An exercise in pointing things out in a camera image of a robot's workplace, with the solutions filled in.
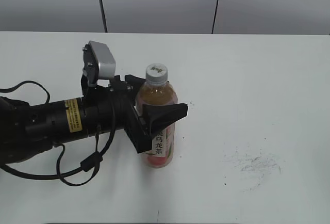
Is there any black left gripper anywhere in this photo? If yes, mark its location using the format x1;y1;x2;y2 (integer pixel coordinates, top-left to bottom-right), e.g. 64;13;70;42
80;74;188;154

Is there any peach oolong tea bottle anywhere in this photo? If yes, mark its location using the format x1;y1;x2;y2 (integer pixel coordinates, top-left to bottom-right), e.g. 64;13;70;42
135;78;179;169

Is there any white bottle cap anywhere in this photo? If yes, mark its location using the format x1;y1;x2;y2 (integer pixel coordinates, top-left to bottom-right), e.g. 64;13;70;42
145;63;168;85

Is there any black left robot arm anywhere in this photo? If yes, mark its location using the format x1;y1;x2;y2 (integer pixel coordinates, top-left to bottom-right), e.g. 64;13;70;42
1;75;188;164

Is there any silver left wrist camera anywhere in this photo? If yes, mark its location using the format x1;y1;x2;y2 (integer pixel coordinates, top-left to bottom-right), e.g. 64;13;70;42
82;41;116;87

